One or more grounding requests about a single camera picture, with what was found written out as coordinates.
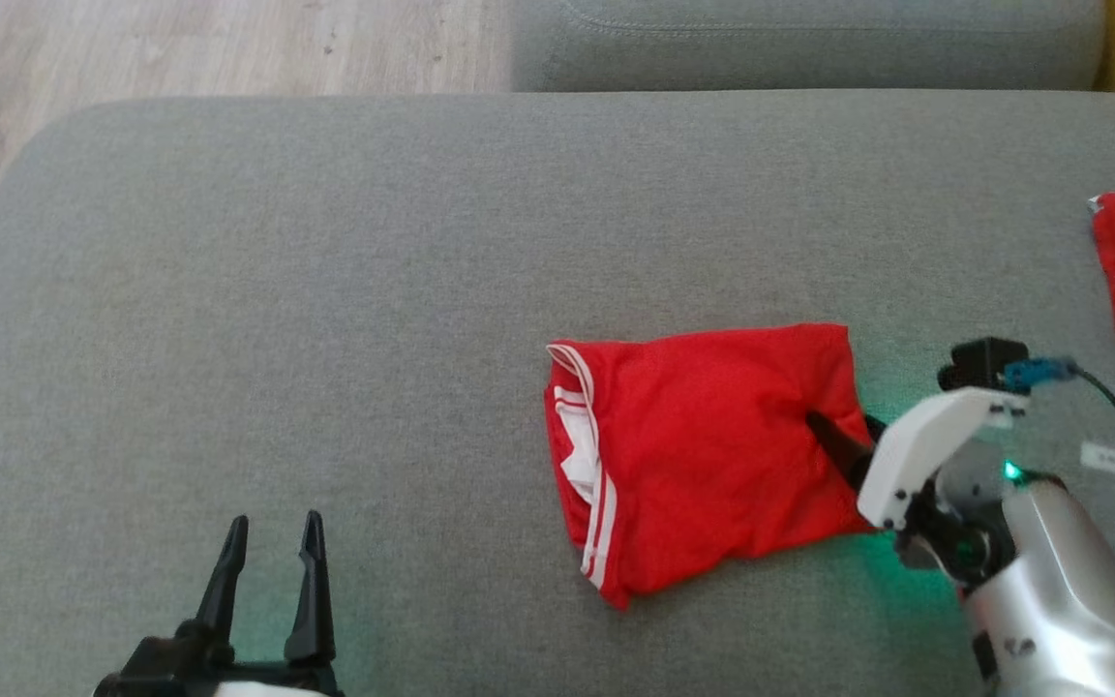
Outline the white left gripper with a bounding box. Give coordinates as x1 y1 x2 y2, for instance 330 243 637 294
93 510 346 697

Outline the red jersey with striped trim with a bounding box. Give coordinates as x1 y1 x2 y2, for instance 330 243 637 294
544 322 883 611

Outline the blue cable plug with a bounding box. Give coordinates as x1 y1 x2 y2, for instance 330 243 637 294
1003 357 1078 390

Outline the large grey sofa seat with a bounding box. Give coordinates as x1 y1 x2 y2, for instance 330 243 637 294
0 89 1115 697

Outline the grey sofa seat cushion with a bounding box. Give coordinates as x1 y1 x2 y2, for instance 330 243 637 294
511 0 1107 93

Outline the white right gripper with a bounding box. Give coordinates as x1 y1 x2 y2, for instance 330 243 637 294
806 387 1030 531

